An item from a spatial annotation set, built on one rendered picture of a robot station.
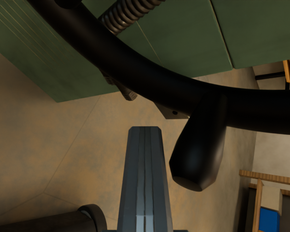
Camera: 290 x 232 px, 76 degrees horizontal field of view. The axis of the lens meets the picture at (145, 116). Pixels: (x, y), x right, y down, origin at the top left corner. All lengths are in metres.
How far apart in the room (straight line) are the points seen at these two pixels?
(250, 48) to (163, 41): 0.14
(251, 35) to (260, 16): 0.03
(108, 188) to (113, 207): 0.11
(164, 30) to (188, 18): 0.05
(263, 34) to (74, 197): 0.89
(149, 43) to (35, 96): 0.59
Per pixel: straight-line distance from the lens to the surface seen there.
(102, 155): 0.99
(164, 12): 0.32
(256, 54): 0.33
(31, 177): 0.87
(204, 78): 0.46
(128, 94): 0.32
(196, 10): 0.31
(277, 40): 0.32
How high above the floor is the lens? 0.81
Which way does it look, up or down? 43 degrees down
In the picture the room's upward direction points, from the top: 88 degrees clockwise
